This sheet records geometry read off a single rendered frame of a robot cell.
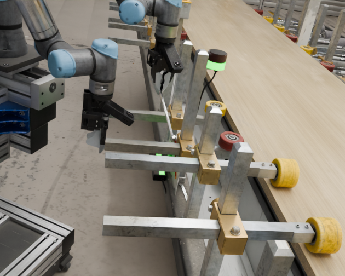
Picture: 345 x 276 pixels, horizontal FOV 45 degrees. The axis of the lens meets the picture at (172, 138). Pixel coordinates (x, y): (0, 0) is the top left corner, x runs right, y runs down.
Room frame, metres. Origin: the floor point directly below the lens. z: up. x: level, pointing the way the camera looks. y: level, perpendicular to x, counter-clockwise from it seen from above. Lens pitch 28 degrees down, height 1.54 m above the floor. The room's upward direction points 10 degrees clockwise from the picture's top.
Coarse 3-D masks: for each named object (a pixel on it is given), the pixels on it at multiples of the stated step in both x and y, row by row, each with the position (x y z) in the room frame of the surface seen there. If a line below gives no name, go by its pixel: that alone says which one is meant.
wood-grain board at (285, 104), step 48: (192, 0) 3.55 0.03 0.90; (240, 0) 3.95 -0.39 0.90; (192, 48) 2.25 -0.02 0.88; (240, 48) 2.36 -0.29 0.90; (288, 48) 2.55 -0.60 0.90; (240, 96) 1.63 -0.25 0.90; (288, 96) 1.72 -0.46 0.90; (336, 96) 1.83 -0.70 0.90; (288, 144) 1.27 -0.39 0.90; (336, 144) 1.34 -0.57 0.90; (288, 192) 0.98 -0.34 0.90; (336, 192) 1.02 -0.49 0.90
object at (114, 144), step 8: (112, 144) 1.14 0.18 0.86; (120, 144) 1.15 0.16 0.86; (128, 144) 1.16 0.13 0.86; (136, 144) 1.16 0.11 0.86; (144, 144) 1.17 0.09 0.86; (152, 144) 1.18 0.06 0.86; (160, 144) 1.19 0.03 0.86; (168, 144) 1.20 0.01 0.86; (176, 144) 1.21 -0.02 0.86; (136, 152) 1.16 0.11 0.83; (144, 152) 1.17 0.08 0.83; (152, 152) 1.17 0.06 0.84; (160, 152) 1.18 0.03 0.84; (168, 152) 1.18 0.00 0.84; (176, 152) 1.19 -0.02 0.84; (216, 152) 1.22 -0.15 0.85; (224, 152) 1.22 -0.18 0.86
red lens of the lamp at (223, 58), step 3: (210, 54) 1.24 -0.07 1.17; (213, 54) 1.23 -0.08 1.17; (210, 57) 1.24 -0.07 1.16; (213, 57) 1.23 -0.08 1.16; (216, 57) 1.23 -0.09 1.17; (219, 57) 1.23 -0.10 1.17; (222, 57) 1.23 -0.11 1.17; (225, 57) 1.24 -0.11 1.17; (210, 60) 1.23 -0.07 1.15; (213, 60) 1.23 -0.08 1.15; (216, 60) 1.23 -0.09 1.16; (219, 60) 1.23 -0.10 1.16; (222, 60) 1.23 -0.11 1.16; (225, 60) 1.24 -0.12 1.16
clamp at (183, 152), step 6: (180, 132) 1.29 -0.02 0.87; (180, 138) 1.24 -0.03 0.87; (192, 138) 1.25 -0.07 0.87; (180, 144) 1.20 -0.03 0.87; (186, 144) 1.20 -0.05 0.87; (192, 144) 1.21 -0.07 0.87; (180, 150) 1.18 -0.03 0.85; (186, 150) 1.16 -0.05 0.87; (180, 156) 1.17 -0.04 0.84; (186, 156) 1.16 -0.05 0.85; (192, 156) 1.16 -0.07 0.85
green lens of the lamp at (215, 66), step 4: (208, 60) 1.24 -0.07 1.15; (208, 64) 1.24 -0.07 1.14; (212, 64) 1.23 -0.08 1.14; (216, 64) 1.23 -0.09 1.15; (220, 64) 1.23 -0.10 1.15; (224, 64) 1.24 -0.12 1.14; (212, 68) 1.23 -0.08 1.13; (216, 68) 1.23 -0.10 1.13; (220, 68) 1.23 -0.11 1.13; (224, 68) 1.25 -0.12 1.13
